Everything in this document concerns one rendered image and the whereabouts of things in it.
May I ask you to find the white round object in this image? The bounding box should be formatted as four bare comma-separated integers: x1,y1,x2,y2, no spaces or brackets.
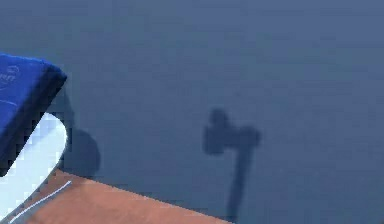
0,112,69,222

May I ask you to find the blue box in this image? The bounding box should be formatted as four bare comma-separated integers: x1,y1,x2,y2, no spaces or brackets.
0,52,68,178

